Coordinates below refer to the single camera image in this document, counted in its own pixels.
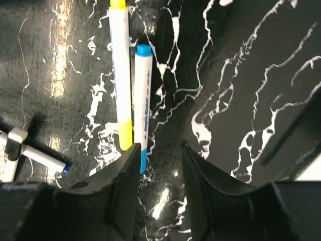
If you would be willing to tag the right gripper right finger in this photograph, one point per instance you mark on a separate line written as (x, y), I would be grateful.
(224, 208)

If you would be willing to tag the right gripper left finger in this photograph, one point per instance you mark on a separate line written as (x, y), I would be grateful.
(100, 207)

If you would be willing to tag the blue capped white marker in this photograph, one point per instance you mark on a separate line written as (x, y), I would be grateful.
(142, 88)

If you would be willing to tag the yellow capped white marker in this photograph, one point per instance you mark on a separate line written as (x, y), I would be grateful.
(119, 32)

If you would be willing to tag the white whiteboard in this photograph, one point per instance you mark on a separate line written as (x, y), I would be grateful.
(311, 173)

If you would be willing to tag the blue tip white pen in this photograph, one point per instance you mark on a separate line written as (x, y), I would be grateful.
(44, 159)

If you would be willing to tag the black cap white pen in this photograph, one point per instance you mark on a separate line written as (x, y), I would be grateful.
(12, 142)

